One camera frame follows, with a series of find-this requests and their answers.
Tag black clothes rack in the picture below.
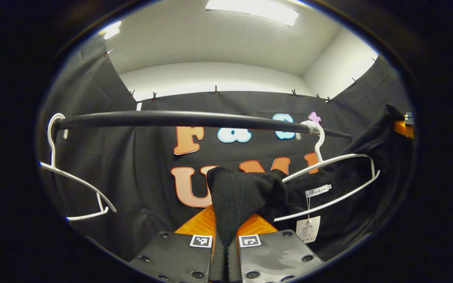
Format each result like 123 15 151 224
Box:
53 110 355 140

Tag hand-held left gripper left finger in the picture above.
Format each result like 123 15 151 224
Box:
128 204 217 283

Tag black backdrop cloth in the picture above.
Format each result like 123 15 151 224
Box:
38 33 414 262

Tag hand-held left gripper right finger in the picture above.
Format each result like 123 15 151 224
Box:
226 214 325 283

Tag white plastic hanger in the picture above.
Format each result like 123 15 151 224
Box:
39 113 118 221
274 120 381 222

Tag large ceiling light panel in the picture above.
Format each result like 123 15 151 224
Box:
205 0 300 27

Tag white paper hang tag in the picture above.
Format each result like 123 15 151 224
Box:
295 215 321 244

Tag black knit jacket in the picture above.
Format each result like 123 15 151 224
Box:
206 104 408 262

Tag small ceiling light panel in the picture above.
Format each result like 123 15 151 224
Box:
100 20 122 40

